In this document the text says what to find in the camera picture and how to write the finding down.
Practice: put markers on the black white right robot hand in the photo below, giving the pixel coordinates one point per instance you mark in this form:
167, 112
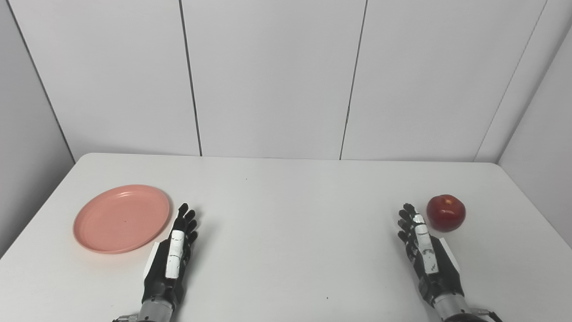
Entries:
424, 255

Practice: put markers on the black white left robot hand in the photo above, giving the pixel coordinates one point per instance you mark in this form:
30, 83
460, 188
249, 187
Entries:
174, 255

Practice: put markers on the red apple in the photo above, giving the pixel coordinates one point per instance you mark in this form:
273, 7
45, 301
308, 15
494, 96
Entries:
446, 213

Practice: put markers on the pink round plate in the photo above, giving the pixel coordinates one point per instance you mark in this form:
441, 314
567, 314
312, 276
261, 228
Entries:
121, 219

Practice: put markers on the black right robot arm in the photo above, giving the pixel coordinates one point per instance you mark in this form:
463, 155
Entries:
451, 308

